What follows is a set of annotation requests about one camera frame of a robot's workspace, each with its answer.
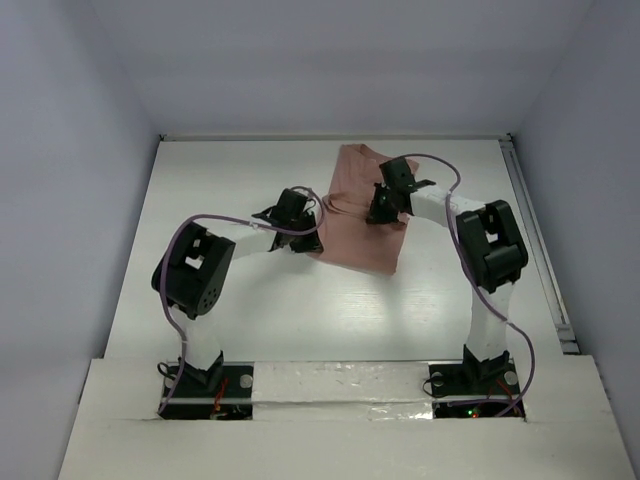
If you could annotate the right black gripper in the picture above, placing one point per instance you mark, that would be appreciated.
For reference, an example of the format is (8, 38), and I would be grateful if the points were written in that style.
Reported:
(376, 215)

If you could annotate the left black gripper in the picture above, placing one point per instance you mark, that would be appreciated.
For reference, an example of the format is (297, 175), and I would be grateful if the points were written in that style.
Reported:
(310, 245)

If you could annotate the pink printed t shirt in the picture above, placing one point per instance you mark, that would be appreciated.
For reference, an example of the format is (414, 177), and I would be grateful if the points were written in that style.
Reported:
(347, 240)

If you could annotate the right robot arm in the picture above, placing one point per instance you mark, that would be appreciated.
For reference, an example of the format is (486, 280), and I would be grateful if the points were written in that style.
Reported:
(487, 241)

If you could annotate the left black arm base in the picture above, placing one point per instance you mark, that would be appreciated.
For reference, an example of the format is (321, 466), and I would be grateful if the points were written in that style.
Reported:
(223, 392)

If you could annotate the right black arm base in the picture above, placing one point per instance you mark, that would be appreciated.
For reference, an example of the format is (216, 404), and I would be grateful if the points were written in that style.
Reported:
(471, 389)

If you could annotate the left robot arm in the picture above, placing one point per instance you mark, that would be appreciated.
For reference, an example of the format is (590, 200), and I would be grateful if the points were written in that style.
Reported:
(191, 273)

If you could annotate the silver foil tape strip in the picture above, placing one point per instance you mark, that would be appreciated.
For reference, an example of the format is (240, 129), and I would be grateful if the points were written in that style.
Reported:
(340, 391)

